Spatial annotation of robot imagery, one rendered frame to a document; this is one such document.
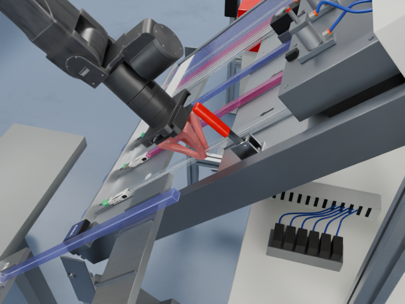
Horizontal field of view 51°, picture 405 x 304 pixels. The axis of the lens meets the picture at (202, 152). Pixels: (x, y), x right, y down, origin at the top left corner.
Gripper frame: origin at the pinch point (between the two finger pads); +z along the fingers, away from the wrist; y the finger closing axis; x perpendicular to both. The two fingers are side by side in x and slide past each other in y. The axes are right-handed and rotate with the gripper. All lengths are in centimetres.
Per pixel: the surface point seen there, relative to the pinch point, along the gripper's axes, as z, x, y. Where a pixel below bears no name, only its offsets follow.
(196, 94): 0.6, 13.9, 28.7
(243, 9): 5, 19, 90
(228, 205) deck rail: 4.5, -4.9, -10.0
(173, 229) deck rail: 4.9, 7.7, -10.1
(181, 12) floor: 10, 126, 237
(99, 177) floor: 20, 115, 67
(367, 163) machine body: 48, -2, 41
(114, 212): 0.5, 24.5, -3.4
